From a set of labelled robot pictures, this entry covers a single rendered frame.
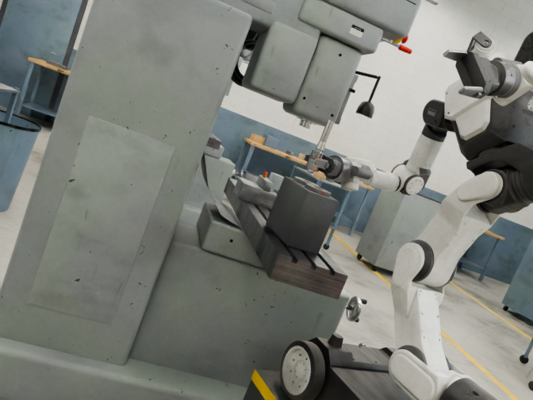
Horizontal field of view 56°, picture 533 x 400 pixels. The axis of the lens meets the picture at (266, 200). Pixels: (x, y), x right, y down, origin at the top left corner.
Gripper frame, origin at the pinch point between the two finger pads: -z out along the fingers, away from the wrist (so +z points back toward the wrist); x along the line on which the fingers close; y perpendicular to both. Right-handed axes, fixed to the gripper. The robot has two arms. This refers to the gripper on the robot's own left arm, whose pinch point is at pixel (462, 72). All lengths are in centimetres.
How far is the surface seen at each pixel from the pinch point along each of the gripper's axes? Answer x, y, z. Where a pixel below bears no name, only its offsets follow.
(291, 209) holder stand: -8, -65, -11
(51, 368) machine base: -37, -139, -76
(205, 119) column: 31, -76, -29
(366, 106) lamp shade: 37, -67, 40
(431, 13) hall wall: 463, -357, 600
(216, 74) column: 43, -66, -27
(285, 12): 64, -53, 0
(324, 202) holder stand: -10, -56, -4
